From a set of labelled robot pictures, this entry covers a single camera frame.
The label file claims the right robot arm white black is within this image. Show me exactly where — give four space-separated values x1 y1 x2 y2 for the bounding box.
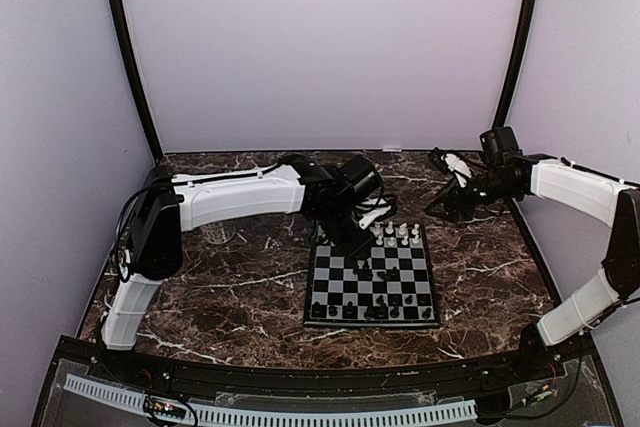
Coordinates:
425 127 639 381

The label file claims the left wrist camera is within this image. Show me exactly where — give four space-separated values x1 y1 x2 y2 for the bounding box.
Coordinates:
358 206 394 229

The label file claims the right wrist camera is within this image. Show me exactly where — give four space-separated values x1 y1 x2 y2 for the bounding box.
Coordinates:
429 148 472 188

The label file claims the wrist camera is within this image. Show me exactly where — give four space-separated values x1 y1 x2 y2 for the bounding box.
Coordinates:
358 206 394 229
429 148 472 188

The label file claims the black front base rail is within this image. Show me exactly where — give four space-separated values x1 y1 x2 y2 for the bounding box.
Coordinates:
32 337 622 426

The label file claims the black and white chessboard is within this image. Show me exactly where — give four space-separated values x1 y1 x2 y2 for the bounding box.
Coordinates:
303 223 441 329

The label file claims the pile of black chess pieces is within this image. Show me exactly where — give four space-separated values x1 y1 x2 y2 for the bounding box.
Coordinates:
352 261 400 282

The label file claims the black corner frame post left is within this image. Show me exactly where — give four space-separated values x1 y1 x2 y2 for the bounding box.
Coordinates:
108 0 164 163

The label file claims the white perforated cable duct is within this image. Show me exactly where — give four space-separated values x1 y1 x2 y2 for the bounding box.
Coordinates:
63 374 477 426

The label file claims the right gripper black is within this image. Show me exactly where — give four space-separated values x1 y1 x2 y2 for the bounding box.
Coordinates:
425 169 517 223

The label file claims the white patterned mug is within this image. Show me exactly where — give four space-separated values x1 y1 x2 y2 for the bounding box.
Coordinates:
200 222 236 245

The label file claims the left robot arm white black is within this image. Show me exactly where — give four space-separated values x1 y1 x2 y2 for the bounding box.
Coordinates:
100 154 395 383

